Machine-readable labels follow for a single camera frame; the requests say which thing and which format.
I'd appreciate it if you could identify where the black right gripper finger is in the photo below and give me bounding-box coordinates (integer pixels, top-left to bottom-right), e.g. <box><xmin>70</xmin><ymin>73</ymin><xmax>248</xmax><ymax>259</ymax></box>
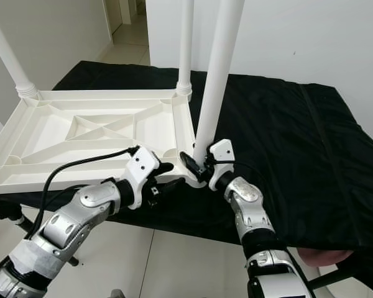
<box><xmin>179</xmin><ymin>152</ymin><xmax>205</xmax><ymax>184</ymax></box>

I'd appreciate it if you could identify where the white plastic table top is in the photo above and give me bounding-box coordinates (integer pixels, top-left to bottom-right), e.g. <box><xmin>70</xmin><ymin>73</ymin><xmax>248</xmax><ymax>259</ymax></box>
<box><xmin>0</xmin><ymin>89</ymin><xmax>203</xmax><ymax>196</ymax></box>

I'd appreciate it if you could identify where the white plastic table leg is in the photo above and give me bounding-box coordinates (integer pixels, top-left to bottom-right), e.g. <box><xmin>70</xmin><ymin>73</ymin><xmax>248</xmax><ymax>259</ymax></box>
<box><xmin>0</xmin><ymin>12</ymin><xmax>39</xmax><ymax>99</ymax></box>
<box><xmin>176</xmin><ymin>0</ymin><xmax>195</xmax><ymax>96</ymax></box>
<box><xmin>193</xmin><ymin>0</ymin><xmax>246</xmax><ymax>161</ymax></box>

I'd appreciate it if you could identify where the black cloth table cover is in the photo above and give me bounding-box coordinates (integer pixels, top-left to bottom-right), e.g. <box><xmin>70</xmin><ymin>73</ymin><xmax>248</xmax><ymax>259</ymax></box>
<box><xmin>0</xmin><ymin>60</ymin><xmax>373</xmax><ymax>296</ymax></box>

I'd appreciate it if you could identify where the black metal table leg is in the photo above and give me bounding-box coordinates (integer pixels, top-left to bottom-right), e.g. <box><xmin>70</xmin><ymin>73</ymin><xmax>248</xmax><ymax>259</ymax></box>
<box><xmin>308</xmin><ymin>268</ymin><xmax>352</xmax><ymax>290</ymax></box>
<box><xmin>12</xmin><ymin>214</ymin><xmax>81</xmax><ymax>266</ymax></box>

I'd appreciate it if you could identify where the pink cushion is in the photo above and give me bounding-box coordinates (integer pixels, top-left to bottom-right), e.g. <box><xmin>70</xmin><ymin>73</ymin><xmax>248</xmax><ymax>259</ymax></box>
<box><xmin>298</xmin><ymin>248</ymin><xmax>354</xmax><ymax>268</ymax></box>

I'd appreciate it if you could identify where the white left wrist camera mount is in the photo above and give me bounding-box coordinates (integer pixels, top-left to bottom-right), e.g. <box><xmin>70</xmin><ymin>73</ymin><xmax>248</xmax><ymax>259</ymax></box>
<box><xmin>118</xmin><ymin>147</ymin><xmax>161</xmax><ymax>209</ymax></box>

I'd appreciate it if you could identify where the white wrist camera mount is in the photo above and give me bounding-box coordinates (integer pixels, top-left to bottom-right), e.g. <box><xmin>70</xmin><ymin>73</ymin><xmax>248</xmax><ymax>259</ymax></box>
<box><xmin>206</xmin><ymin>139</ymin><xmax>235</xmax><ymax>190</ymax></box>
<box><xmin>118</xmin><ymin>147</ymin><xmax>161</xmax><ymax>209</ymax></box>

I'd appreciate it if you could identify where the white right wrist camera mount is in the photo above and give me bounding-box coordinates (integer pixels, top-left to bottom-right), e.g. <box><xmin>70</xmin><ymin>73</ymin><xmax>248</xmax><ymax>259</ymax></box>
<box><xmin>206</xmin><ymin>139</ymin><xmax>235</xmax><ymax>190</ymax></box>

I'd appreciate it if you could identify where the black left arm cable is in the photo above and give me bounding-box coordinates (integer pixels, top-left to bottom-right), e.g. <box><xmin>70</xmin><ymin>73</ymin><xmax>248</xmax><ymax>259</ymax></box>
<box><xmin>28</xmin><ymin>146</ymin><xmax>140</xmax><ymax>240</ymax></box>

